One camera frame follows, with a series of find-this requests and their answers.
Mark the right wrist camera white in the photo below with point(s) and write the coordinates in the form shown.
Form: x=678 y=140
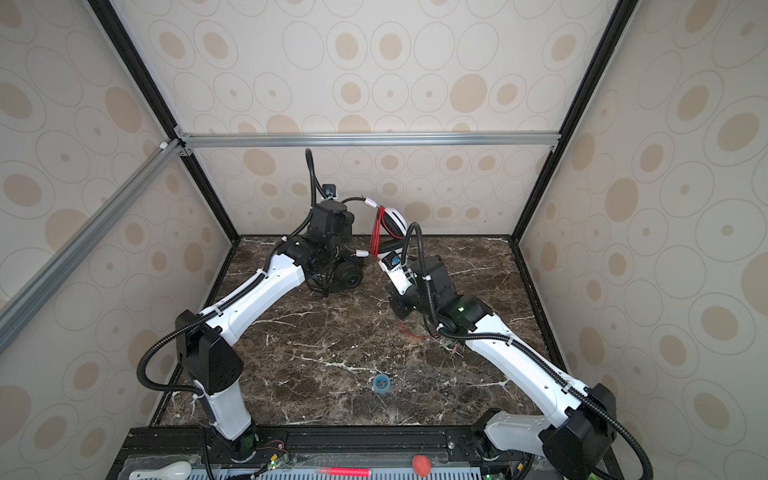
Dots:
x=400 y=277

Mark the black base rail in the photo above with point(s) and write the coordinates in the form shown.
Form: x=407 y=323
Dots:
x=296 y=452

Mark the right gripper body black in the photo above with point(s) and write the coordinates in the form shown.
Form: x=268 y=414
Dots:
x=402 y=305

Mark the diagonal aluminium rail left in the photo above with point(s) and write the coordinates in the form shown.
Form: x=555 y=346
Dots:
x=21 y=309

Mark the pink red pen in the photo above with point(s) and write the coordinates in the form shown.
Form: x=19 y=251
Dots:
x=345 y=472

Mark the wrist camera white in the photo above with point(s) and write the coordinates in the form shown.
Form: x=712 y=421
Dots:
x=400 y=277
x=329 y=191

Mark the horizontal aluminium rail back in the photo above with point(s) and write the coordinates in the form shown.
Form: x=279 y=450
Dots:
x=373 y=139

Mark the red ball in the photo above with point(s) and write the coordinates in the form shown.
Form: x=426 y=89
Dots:
x=421 y=466

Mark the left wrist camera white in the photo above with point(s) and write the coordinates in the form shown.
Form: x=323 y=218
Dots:
x=329 y=191

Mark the black headphones blue headband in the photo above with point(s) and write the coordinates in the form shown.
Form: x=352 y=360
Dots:
x=341 y=276

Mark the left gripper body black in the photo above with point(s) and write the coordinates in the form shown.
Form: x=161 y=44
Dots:
x=346 y=236

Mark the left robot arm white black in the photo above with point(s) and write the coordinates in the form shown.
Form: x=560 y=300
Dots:
x=205 y=341

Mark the blue tape roll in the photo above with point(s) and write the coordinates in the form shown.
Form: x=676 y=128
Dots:
x=381 y=384

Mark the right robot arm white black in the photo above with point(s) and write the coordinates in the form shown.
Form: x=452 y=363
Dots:
x=577 y=424

